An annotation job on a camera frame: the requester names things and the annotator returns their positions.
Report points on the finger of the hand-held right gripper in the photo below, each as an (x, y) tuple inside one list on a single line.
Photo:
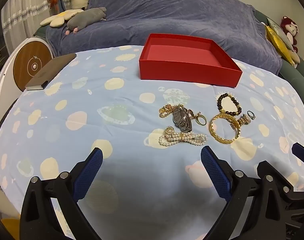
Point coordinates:
[(300, 205), (303, 153)]

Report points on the small gold watch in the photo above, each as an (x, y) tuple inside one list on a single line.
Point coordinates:
[(243, 119)]

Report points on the grey plush toy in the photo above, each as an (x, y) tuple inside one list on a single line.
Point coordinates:
[(84, 20)]

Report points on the white round wooden-top device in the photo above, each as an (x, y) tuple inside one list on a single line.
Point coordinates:
[(29, 55)]

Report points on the yellow cushion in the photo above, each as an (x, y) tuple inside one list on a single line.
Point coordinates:
[(279, 43)]

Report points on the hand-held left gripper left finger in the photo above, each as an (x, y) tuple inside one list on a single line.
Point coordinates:
[(88, 172)]

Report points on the silver metal watch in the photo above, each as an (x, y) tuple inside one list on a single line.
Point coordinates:
[(183, 122)]

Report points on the grey patterned cushion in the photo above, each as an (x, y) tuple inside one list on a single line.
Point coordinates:
[(277, 27)]

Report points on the white curtain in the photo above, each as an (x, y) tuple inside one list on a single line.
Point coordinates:
[(19, 0)]

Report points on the dark brown notebook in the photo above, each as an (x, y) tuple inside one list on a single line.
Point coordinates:
[(49, 70)]

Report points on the purple-blue sofa blanket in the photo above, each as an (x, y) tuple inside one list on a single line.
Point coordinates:
[(167, 12)]

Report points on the blue printed tablecloth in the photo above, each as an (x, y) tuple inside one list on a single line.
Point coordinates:
[(92, 105)]

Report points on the silver tinsel garland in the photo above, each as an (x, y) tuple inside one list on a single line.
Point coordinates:
[(24, 12)]

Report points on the red cardboard box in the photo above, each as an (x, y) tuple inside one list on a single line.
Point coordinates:
[(187, 76)]

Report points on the teal sofa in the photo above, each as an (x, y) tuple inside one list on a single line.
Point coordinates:
[(299, 73)]

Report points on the flower-shaped cushion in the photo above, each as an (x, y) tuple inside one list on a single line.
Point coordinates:
[(58, 17)]

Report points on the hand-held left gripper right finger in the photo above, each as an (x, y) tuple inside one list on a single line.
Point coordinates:
[(215, 172)]

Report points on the red monkey plush toy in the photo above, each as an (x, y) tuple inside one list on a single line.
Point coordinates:
[(289, 27)]

